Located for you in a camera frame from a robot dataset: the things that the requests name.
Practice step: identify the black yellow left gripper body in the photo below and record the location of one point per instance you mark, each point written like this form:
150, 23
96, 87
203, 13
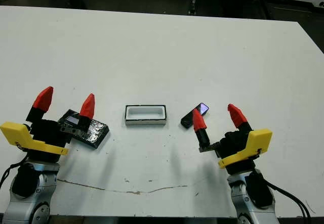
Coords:
48, 138

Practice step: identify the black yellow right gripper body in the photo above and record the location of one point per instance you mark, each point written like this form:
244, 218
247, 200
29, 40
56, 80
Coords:
235, 148

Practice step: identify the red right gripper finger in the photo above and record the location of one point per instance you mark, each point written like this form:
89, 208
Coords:
199, 123
238, 116

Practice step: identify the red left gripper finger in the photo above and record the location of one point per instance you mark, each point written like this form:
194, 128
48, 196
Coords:
88, 107
43, 100

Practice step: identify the small black camera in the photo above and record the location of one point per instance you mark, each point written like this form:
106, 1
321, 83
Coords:
187, 121

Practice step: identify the black camera box lid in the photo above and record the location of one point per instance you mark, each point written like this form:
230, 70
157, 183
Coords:
98, 133

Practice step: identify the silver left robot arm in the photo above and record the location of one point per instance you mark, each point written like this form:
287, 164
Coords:
48, 181

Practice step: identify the white camera box base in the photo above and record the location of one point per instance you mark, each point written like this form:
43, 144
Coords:
145, 123

